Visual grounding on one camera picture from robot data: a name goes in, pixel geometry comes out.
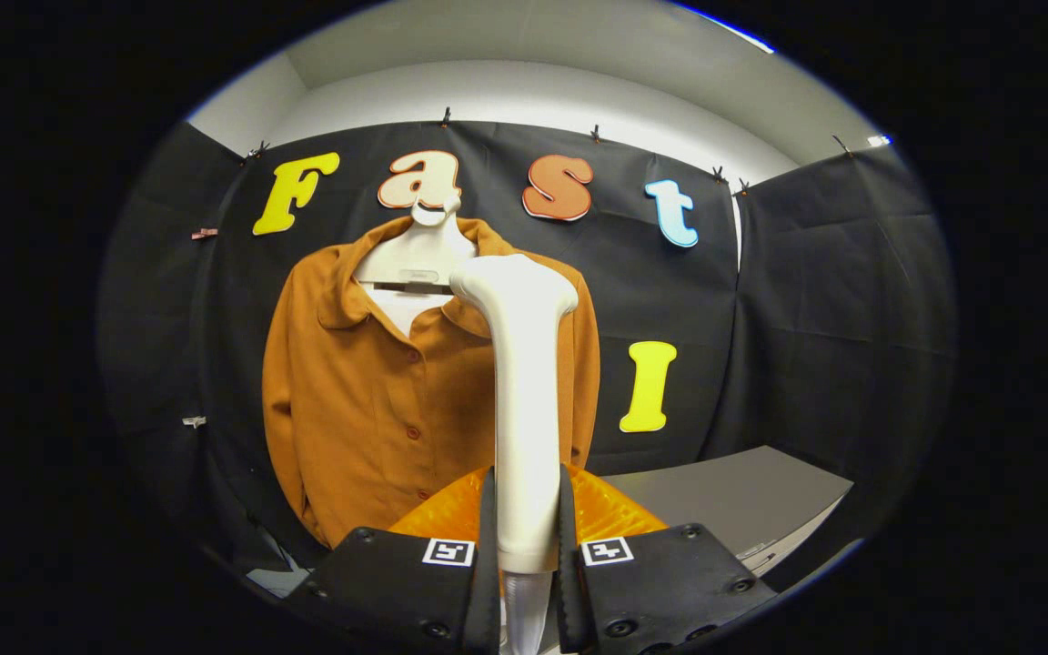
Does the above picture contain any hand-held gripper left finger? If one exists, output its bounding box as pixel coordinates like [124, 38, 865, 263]
[283, 466, 500, 655]

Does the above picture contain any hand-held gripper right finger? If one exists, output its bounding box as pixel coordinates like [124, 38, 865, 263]
[557, 464, 778, 655]

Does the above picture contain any brown button-up shirt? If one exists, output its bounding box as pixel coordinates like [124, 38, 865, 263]
[262, 216, 601, 549]

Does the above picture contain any white garment steamer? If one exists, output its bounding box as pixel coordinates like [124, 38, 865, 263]
[449, 253, 579, 655]

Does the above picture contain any grey cabinet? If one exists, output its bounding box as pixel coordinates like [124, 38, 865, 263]
[601, 446, 855, 592]

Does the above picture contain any black backdrop cloth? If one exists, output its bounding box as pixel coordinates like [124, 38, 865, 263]
[96, 120, 959, 592]

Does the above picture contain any white torso form hanger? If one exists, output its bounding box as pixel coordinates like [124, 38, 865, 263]
[353, 193, 479, 339]

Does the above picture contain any row of black cloth clips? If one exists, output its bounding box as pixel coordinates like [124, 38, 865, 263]
[247, 107, 852, 197]

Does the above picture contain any long ceiling light panel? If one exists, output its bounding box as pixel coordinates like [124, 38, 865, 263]
[670, 0, 776, 55]

